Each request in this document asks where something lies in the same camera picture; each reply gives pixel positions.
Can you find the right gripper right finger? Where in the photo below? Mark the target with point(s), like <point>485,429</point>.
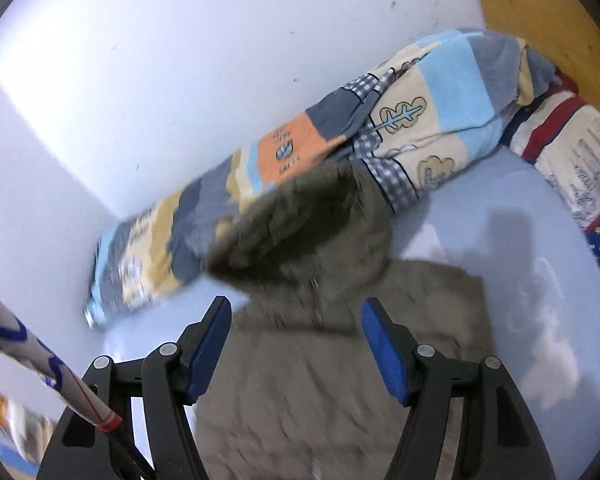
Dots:
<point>474,408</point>

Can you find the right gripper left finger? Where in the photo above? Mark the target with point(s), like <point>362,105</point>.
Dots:
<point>171,378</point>

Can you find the olive puffer jacket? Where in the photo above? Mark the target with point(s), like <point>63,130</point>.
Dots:
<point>297,393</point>

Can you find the light blue bed sheet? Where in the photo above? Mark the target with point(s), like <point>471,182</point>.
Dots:
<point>526,309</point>

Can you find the blue star pillow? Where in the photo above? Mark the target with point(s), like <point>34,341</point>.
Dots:
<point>559,135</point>

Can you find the patchwork cartoon quilt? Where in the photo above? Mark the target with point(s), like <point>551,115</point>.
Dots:
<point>434,108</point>

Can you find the wooden headboard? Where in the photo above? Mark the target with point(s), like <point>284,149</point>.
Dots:
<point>560,29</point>

